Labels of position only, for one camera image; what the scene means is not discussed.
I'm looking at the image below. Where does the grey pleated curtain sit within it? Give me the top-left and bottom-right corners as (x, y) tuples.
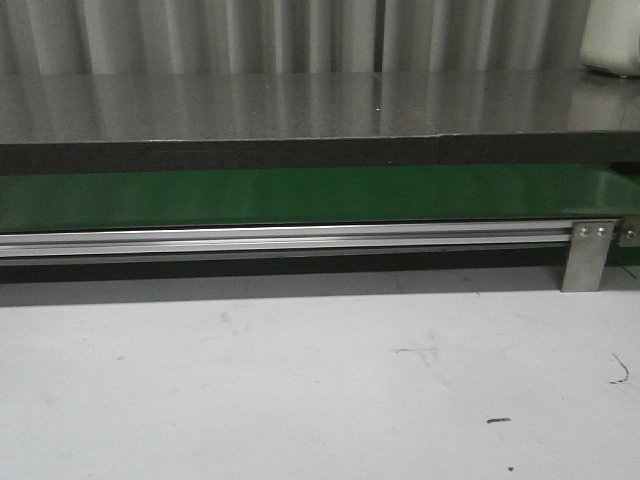
(1, 1), (589, 75)

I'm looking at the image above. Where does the green conveyor belt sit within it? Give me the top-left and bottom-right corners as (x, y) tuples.
(1, 164), (639, 233)

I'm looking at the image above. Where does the steel conveyor support bracket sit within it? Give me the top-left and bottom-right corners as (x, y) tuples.
(561, 221), (616, 293)

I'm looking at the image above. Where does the aluminium conveyor side rail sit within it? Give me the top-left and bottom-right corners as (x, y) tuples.
(1, 220), (574, 260)

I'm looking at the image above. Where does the steel belt end plate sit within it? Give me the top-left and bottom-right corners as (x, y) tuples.
(618, 215), (640, 248)

